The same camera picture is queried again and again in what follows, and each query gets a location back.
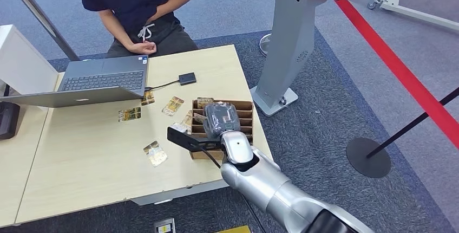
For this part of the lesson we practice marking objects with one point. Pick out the person's right hand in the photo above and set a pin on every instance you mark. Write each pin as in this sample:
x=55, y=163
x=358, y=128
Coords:
x=143, y=48

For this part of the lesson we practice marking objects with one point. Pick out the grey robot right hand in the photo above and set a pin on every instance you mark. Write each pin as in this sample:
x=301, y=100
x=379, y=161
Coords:
x=222, y=118

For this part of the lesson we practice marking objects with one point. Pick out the gold patterned card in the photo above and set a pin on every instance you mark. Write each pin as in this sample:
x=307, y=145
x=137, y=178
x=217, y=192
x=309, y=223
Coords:
x=199, y=118

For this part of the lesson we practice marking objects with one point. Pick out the person's right forearm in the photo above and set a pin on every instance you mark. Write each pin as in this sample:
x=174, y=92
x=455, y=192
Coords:
x=114, y=26

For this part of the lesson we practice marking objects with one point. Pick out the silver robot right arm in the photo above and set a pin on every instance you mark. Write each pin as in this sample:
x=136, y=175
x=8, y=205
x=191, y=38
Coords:
x=269, y=186

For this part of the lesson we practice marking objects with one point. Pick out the person's left forearm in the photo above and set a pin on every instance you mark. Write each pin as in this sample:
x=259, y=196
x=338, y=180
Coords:
x=172, y=3

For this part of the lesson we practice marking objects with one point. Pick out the gold card with hotel print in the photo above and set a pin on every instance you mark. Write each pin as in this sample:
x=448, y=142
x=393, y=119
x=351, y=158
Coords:
x=205, y=102

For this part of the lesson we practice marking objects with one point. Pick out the brown slotted card holder box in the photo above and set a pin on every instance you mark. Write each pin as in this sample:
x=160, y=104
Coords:
x=247, y=114

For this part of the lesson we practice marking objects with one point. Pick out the gold pale card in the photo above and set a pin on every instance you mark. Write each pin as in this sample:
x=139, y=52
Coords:
x=187, y=120

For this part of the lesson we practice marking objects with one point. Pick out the white card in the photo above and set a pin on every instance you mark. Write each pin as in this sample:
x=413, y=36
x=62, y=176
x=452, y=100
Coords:
x=179, y=128

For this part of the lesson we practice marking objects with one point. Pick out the person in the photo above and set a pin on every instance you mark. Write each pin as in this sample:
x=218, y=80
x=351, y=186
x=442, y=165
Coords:
x=136, y=1

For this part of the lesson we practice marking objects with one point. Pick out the black card reader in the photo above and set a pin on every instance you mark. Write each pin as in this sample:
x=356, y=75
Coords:
x=187, y=79

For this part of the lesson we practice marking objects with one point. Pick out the grey open laptop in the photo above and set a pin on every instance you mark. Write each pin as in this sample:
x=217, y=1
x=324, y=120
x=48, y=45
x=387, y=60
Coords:
x=104, y=79

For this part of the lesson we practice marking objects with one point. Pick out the round metal floor base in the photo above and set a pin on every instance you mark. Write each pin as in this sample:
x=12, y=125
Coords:
x=264, y=44

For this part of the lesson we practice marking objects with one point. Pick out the grey kiosk stand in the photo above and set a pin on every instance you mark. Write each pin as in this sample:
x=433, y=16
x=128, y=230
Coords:
x=290, y=41

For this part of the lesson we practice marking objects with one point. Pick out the grey metal pole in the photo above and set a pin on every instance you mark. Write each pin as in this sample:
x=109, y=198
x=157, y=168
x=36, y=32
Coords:
x=39, y=16

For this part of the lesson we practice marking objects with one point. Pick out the yellow flat object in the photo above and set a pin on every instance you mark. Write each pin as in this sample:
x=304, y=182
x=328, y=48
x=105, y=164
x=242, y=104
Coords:
x=235, y=230

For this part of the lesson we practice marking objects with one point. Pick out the floor socket box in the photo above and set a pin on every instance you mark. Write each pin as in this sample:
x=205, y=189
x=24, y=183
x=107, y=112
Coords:
x=165, y=226

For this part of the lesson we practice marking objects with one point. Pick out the white box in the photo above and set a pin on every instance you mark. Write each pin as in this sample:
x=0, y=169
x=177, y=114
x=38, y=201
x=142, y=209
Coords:
x=21, y=59

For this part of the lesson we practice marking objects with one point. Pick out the black stanchion base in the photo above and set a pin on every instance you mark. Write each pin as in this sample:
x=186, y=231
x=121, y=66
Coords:
x=367, y=157

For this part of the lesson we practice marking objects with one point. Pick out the black device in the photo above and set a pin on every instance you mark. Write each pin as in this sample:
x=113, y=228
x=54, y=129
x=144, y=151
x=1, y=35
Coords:
x=8, y=120

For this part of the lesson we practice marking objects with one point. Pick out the red barrier belt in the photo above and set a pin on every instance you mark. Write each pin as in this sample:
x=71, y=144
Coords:
x=391, y=59

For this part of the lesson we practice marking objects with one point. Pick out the black stanchion pole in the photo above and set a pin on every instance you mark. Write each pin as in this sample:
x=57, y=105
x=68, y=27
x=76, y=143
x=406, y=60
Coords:
x=412, y=123

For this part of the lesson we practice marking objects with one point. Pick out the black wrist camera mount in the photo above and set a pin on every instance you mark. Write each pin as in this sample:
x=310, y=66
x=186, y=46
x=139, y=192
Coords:
x=184, y=138

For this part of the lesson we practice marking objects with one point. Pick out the grey table frame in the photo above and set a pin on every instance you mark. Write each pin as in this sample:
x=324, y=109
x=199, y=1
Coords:
x=172, y=194

